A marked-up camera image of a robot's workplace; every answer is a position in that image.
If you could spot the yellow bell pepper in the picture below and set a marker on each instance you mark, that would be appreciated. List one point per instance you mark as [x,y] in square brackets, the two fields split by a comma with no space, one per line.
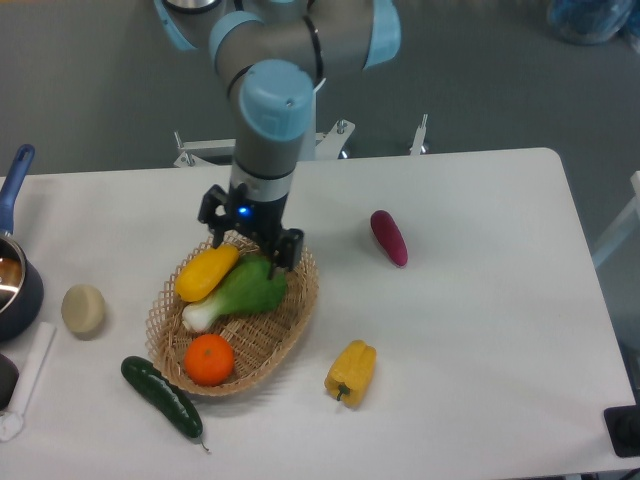
[350,375]

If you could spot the white plastic strip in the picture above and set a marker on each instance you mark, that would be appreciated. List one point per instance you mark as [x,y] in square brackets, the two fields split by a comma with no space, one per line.
[12,419]

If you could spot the dark green cucumber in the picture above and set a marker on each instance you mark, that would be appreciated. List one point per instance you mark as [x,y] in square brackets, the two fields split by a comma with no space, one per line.
[168,399]

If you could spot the black device at edge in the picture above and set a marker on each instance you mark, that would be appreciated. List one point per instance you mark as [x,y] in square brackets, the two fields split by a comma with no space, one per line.
[622,423]

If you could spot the dark round object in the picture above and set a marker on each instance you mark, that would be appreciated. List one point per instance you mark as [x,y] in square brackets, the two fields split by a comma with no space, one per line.
[9,375]

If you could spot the green bok choy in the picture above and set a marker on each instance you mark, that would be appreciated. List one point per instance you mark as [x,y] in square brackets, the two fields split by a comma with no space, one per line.
[250,288]

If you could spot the orange fruit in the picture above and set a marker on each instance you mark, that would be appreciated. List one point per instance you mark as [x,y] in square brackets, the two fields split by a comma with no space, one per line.
[209,360]

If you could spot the beige round potato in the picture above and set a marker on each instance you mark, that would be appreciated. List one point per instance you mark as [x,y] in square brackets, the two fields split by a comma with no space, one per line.
[83,309]

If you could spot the white frame at right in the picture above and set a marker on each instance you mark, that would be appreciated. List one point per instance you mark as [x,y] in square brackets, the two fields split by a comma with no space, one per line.
[619,230]

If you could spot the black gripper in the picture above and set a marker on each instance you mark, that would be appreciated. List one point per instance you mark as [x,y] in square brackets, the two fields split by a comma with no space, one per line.
[259,221]

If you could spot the yellow mango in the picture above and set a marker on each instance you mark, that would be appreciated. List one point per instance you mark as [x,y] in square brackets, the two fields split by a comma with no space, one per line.
[205,271]

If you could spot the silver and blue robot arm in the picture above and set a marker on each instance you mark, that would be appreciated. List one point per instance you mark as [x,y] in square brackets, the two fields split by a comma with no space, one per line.
[270,57]

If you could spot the blue saucepan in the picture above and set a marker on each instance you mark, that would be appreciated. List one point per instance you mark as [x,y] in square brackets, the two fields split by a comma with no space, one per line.
[22,289]

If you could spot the woven wicker basket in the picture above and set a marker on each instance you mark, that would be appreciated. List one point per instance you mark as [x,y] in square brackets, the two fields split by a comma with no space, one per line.
[260,342]

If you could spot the blue plastic bag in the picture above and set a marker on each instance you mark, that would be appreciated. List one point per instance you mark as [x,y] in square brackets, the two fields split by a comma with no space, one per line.
[589,23]

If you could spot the purple sweet potato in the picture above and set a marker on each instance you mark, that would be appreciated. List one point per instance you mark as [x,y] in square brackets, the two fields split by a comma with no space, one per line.
[389,237]

